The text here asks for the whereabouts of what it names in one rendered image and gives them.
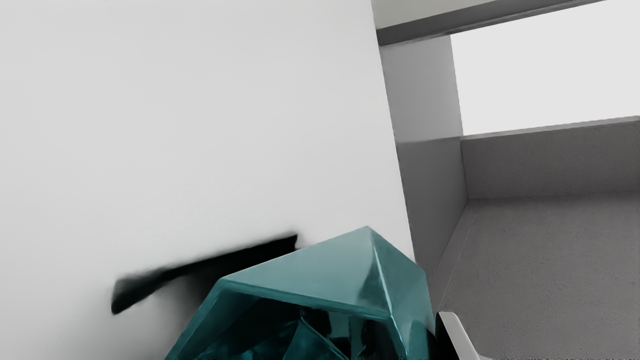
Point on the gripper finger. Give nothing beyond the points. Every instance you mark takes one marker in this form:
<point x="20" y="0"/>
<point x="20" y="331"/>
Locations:
<point x="455" y="340"/>

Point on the teal faceted mug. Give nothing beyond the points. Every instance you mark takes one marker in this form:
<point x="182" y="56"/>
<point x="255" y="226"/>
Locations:
<point x="320" y="280"/>

